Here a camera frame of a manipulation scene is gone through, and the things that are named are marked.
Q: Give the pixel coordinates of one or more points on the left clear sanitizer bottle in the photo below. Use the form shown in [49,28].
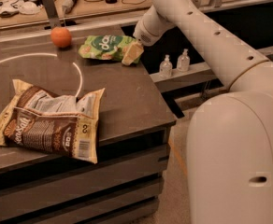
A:
[165,69]

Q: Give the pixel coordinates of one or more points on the wooden drawer cabinet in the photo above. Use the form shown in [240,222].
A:
[48,189]

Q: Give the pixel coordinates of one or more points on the grey metal shelf rail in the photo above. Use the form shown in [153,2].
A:
[197,73]

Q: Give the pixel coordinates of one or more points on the green rice chip bag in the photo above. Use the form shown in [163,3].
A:
[105,47]

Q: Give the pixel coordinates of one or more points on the orange fruit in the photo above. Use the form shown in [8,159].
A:
[60,37]

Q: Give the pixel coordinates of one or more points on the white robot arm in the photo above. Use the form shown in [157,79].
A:
[229,154]

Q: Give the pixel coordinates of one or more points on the brown chip bag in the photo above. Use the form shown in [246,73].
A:
[42,120]

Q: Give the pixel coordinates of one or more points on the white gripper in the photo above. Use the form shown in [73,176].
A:
[141,35]

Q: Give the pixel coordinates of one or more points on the right clear sanitizer bottle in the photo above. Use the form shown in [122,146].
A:
[183,61]

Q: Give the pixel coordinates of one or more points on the grey metal bracket post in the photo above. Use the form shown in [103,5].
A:
[51,13]

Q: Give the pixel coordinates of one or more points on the white flashlight tool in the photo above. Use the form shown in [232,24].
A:
[68,5]

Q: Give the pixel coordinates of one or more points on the clear sanitizer bottle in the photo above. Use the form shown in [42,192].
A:
[165,69]
[183,61]

